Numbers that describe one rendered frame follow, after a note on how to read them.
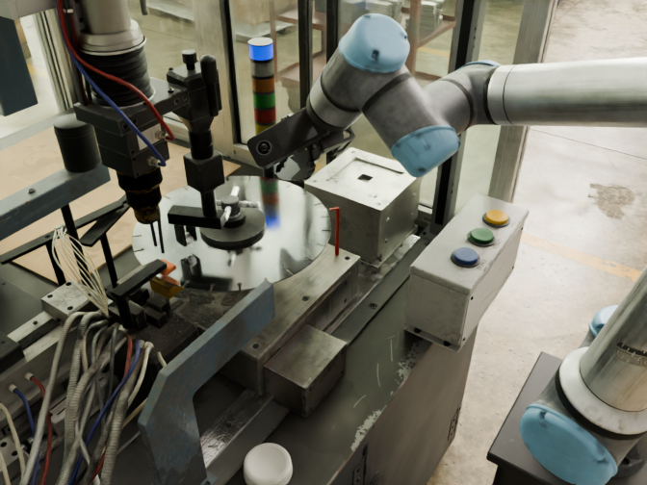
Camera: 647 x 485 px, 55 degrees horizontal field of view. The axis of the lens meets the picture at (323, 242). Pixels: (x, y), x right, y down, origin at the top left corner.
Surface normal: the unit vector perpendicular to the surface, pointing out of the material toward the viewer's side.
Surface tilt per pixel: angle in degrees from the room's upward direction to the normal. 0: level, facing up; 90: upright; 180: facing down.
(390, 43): 38
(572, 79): 48
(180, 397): 90
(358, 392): 0
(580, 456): 97
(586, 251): 0
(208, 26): 90
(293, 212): 0
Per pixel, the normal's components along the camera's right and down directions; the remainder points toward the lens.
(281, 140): -0.09, -0.05
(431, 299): -0.56, 0.50
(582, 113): -0.56, 0.72
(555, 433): -0.69, 0.53
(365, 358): 0.00, -0.80
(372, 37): 0.37, -0.34
